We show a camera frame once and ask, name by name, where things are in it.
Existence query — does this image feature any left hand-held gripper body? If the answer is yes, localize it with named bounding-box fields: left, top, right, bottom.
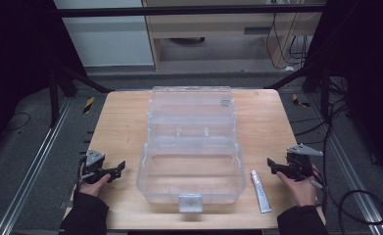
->
left=77, top=149, right=121, bottom=185

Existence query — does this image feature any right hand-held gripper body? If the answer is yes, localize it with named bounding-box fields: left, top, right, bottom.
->
left=278, top=143, right=324, bottom=182

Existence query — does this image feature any white ointment tube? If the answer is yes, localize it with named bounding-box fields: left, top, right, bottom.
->
left=250, top=169, right=273, bottom=214

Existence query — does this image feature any clear plastic storage box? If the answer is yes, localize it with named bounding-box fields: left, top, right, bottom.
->
left=135, top=85, right=247, bottom=213

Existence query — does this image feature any person's left hand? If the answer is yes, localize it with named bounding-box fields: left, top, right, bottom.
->
left=77, top=163, right=112, bottom=198

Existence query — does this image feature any person's right hand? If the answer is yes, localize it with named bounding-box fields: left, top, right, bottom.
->
left=275, top=164, right=320, bottom=208

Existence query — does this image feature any black metal stand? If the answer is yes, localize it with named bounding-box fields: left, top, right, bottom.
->
left=46, top=62, right=115, bottom=128
left=263, top=58, right=332, bottom=120

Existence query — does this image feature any white cabinet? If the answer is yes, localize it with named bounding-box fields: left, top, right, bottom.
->
left=53, top=0, right=155, bottom=68

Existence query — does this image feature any wooden cabinet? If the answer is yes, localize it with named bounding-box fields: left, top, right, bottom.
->
left=141, top=0, right=327, bottom=71

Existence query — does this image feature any black horizontal bar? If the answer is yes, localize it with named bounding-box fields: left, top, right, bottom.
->
left=48, top=4, right=327, bottom=18

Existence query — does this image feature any aluminium rail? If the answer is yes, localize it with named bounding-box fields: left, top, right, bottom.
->
left=0, top=97, right=74, bottom=235
left=310, top=97, right=383, bottom=235

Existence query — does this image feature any yellow-handled tool left floor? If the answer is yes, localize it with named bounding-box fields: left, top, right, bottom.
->
left=82, top=96, right=96, bottom=115

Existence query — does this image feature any yellow-handled tool floor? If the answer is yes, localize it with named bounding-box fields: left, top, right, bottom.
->
left=82, top=96, right=96, bottom=115
left=292, top=93, right=311, bottom=109

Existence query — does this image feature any yellow-handled tool right floor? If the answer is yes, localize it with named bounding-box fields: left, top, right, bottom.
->
left=292, top=93, right=311, bottom=109

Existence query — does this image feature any black cable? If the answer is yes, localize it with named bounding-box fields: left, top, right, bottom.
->
left=310, top=97, right=383, bottom=235

